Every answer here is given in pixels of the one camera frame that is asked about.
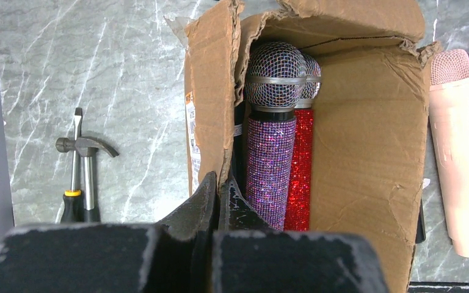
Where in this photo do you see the claw hammer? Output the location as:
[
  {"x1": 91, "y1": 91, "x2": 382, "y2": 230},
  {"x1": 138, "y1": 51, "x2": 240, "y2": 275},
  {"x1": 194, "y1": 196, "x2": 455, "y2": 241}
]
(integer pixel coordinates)
[{"x1": 75, "y1": 137, "x2": 119, "y2": 222}]

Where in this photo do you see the purple glitter microphone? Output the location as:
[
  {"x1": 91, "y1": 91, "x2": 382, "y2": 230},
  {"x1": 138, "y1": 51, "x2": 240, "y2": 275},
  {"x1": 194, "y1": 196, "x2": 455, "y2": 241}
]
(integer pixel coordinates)
[{"x1": 244, "y1": 42, "x2": 306, "y2": 231}]

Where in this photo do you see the yellow black screwdriver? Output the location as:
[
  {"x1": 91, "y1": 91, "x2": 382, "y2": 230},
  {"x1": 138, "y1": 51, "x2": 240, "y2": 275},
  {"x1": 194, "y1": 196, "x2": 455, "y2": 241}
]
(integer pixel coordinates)
[{"x1": 56, "y1": 107, "x2": 83, "y2": 223}]

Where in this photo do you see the red glitter microphone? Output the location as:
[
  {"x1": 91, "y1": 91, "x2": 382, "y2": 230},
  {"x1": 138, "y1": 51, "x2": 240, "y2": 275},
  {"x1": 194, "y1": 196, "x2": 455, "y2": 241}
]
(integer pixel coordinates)
[{"x1": 284, "y1": 54, "x2": 321, "y2": 231}]

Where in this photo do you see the beige toy microphone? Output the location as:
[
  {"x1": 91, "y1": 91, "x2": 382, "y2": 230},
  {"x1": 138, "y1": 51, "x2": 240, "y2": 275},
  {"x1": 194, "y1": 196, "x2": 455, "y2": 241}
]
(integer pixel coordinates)
[{"x1": 429, "y1": 49, "x2": 469, "y2": 258}]

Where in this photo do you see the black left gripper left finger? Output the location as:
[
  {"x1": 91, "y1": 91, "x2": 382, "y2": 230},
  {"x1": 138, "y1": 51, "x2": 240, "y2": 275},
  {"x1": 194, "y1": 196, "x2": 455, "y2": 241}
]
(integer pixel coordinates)
[{"x1": 0, "y1": 172, "x2": 217, "y2": 292}]

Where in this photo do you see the black microphone grey grille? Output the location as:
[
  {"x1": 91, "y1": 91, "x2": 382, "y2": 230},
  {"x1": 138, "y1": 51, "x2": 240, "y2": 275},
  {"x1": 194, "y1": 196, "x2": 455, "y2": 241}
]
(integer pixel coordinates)
[{"x1": 415, "y1": 201, "x2": 426, "y2": 244}]

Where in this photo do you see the brown cardboard box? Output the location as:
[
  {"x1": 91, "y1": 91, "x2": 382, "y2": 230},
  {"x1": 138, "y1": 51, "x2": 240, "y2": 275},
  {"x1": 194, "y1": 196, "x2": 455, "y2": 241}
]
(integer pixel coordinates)
[{"x1": 184, "y1": 1, "x2": 440, "y2": 292}]

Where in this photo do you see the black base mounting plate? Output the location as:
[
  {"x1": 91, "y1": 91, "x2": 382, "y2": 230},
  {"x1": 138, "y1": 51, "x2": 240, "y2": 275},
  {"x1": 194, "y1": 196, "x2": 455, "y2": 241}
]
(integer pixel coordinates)
[{"x1": 407, "y1": 282, "x2": 469, "y2": 293}]

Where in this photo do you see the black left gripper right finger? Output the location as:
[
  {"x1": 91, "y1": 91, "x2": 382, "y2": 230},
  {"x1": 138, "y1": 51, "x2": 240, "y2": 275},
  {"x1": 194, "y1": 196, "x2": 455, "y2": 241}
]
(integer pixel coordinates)
[{"x1": 214, "y1": 177, "x2": 388, "y2": 292}]

